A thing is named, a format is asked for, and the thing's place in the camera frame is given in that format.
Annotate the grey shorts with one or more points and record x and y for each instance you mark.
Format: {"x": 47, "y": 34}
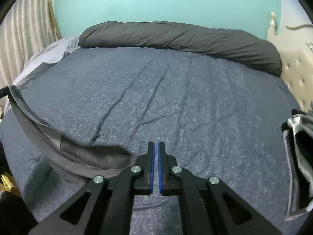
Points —
{"x": 73, "y": 159}

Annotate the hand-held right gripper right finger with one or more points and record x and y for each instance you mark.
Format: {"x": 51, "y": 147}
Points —
{"x": 161, "y": 166}

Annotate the yellow object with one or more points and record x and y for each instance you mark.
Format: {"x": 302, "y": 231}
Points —
{"x": 7, "y": 182}

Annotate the pile of folded clothes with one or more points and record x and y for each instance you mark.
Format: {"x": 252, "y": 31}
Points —
{"x": 303, "y": 156}

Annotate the bed with blue sheet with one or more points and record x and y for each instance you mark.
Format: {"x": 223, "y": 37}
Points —
{"x": 183, "y": 102}

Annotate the cream turned bed post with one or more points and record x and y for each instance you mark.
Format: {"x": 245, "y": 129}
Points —
{"x": 272, "y": 24}

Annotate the dark grey rolled duvet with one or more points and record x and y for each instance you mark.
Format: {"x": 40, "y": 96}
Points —
{"x": 183, "y": 41}

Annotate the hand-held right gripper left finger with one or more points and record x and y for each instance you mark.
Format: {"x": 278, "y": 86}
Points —
{"x": 152, "y": 166}

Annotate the dark grey folded garment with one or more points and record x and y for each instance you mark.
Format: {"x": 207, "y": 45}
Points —
{"x": 294, "y": 181}

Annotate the white folded garment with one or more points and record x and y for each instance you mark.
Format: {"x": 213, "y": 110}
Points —
{"x": 291, "y": 122}

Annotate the light grey blanket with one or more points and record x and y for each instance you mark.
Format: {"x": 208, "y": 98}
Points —
{"x": 49, "y": 56}

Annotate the cream tufted headboard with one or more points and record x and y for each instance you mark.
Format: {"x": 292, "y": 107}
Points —
{"x": 298, "y": 73}

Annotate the striped beige curtain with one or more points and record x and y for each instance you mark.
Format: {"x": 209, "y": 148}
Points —
{"x": 24, "y": 29}

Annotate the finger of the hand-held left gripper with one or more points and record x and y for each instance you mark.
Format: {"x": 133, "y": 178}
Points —
{"x": 5, "y": 91}

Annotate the wooden frame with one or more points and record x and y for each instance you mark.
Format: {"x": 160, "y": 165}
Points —
{"x": 54, "y": 22}

